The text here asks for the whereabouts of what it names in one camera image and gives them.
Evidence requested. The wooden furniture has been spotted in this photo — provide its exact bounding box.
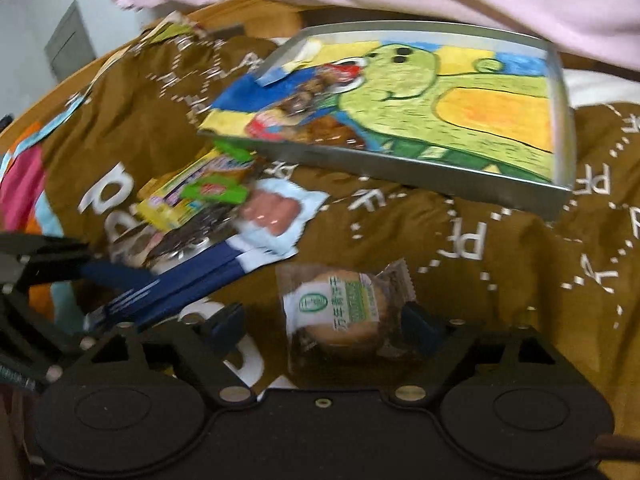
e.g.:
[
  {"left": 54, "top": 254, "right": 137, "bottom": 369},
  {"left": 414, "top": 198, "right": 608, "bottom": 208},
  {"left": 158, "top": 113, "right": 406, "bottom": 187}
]
[{"left": 187, "top": 2, "right": 303, "bottom": 41}]

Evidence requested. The white cloth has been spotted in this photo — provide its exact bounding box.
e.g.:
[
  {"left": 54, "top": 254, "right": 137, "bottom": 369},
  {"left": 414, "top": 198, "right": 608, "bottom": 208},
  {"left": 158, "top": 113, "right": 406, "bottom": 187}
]
[{"left": 560, "top": 52, "right": 640, "bottom": 108}]

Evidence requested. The metal tin tray with drawing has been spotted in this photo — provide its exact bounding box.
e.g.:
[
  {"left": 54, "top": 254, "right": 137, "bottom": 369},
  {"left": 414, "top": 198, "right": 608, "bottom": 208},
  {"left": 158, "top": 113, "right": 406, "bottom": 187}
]
[{"left": 197, "top": 21, "right": 578, "bottom": 221}]

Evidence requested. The grey wall panel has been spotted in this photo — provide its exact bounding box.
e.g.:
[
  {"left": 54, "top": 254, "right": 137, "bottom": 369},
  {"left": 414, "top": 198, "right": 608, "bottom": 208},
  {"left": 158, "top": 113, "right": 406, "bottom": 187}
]
[{"left": 44, "top": 0, "right": 96, "bottom": 83}]

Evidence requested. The dark brown snack packet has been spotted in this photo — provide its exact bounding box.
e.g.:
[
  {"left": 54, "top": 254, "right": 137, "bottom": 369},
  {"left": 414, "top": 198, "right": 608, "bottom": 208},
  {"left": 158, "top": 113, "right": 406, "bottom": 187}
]
[{"left": 107, "top": 200, "right": 241, "bottom": 266}]

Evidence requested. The yellow snack packet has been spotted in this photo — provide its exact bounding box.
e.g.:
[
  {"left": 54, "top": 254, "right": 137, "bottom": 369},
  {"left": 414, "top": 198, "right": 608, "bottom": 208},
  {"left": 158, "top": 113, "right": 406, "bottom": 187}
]
[{"left": 135, "top": 152, "right": 256, "bottom": 233}]

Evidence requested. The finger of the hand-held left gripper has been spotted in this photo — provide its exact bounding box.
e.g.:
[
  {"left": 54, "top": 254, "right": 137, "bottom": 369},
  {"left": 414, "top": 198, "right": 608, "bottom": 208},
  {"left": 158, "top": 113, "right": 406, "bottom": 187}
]
[
  {"left": 0, "top": 287, "right": 83, "bottom": 386},
  {"left": 0, "top": 232, "right": 158, "bottom": 293}
]

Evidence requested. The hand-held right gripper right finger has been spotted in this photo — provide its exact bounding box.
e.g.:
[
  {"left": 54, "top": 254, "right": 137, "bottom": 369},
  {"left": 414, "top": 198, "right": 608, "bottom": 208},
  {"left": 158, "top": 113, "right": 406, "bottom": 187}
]
[{"left": 390, "top": 302, "right": 566, "bottom": 406}]

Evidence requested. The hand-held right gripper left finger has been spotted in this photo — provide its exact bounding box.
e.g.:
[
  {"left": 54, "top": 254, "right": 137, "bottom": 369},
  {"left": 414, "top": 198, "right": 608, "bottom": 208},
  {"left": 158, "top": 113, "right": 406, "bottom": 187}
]
[{"left": 75, "top": 302, "right": 261, "bottom": 406}]

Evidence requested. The blue red snack packet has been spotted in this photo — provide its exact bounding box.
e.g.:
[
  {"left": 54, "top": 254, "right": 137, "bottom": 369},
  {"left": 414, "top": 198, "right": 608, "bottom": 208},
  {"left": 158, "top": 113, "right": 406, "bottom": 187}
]
[{"left": 245, "top": 62, "right": 371, "bottom": 148}]

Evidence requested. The brown printed blanket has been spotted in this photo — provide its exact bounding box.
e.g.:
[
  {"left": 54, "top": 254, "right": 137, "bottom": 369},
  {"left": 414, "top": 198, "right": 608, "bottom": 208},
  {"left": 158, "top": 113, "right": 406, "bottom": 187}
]
[{"left": 0, "top": 5, "right": 640, "bottom": 480}]

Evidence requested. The small green snack packet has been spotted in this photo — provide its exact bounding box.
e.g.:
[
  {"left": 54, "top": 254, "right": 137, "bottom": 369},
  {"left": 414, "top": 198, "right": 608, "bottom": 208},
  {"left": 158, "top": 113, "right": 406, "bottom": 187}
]
[{"left": 182, "top": 180, "right": 251, "bottom": 206}]

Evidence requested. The cake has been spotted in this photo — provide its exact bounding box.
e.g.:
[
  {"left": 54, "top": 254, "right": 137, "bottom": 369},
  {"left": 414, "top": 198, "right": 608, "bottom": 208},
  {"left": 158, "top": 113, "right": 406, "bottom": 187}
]
[{"left": 275, "top": 259, "right": 436, "bottom": 386}]

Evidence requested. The white sausage packet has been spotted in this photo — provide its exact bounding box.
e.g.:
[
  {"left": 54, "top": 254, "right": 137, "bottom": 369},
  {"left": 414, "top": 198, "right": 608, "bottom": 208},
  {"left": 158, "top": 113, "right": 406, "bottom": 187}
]
[{"left": 235, "top": 178, "right": 331, "bottom": 261}]

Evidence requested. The navy blue snack packet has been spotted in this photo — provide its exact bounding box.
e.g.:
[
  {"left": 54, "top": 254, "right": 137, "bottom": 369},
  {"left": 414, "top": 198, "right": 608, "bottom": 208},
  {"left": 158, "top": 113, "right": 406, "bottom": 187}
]
[{"left": 85, "top": 240, "right": 273, "bottom": 333}]

